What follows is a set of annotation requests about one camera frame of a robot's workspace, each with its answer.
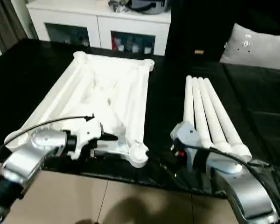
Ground white plastic table top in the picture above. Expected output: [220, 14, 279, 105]
[5, 51, 155, 168]

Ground white plastic table leg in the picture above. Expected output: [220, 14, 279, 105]
[197, 77, 235, 153]
[203, 78, 252, 162]
[183, 76, 197, 137]
[191, 77, 213, 149]

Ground black table mat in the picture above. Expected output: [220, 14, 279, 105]
[0, 38, 280, 199]

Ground white glass-door cabinet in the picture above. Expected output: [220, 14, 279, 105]
[26, 0, 171, 56]

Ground grey cushion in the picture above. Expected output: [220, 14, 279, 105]
[219, 23, 280, 71]

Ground dark items on cabinet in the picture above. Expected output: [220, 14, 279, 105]
[108, 0, 171, 14]

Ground grey curtain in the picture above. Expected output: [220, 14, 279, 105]
[0, 0, 38, 53]

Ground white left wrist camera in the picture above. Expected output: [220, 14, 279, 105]
[69, 119, 104, 160]

